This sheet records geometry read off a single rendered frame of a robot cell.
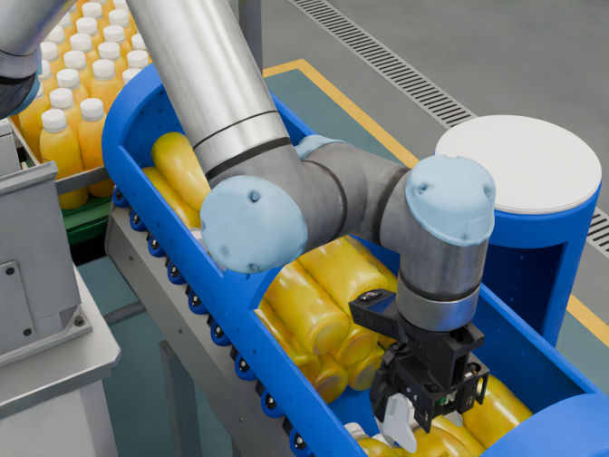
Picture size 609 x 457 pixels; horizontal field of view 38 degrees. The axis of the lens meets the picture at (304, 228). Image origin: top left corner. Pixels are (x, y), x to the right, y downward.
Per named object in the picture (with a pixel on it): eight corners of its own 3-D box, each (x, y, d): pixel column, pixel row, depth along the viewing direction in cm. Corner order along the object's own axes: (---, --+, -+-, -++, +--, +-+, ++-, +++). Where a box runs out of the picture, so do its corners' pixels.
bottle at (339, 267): (337, 315, 105) (268, 238, 116) (369, 325, 110) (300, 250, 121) (370, 270, 104) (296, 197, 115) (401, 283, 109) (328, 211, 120)
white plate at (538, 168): (422, 116, 158) (421, 121, 158) (452, 212, 136) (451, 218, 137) (573, 111, 159) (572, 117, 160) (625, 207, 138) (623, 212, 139)
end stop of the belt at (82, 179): (55, 197, 153) (53, 182, 151) (53, 194, 153) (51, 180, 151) (255, 131, 169) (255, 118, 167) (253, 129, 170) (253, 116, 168)
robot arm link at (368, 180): (264, 139, 75) (373, 182, 71) (328, 124, 84) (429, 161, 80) (246, 222, 78) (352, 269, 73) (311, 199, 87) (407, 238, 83)
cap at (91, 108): (82, 120, 151) (80, 111, 149) (81, 108, 153) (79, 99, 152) (104, 117, 151) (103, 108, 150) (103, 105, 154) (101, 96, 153)
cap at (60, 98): (77, 100, 155) (76, 91, 154) (62, 110, 153) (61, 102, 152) (61, 94, 157) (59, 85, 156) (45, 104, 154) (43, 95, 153)
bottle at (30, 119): (26, 163, 169) (8, 87, 158) (60, 152, 172) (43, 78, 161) (37, 181, 164) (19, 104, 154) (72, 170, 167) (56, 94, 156)
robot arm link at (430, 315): (382, 264, 80) (451, 234, 84) (379, 299, 83) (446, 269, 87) (432, 314, 76) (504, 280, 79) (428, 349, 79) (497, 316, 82)
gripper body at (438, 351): (424, 440, 85) (437, 357, 78) (373, 381, 91) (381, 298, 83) (484, 407, 88) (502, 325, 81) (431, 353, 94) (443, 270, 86)
